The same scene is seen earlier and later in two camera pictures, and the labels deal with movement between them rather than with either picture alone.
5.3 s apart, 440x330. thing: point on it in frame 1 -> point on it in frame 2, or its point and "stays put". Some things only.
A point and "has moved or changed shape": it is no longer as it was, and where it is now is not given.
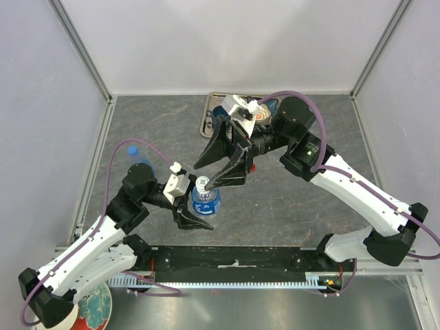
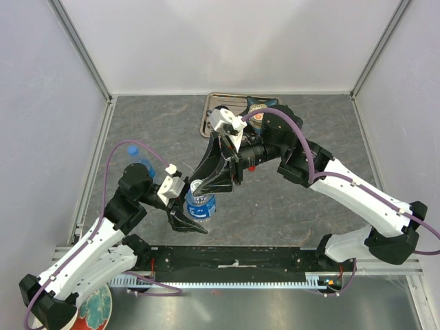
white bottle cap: x=201 y=183 has moved or changed shape
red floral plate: x=95 y=310 stays put
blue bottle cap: x=133 y=150 stays put
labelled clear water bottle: x=206 y=204 has moved or changed shape
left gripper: x=185 y=220 -> x=178 y=222
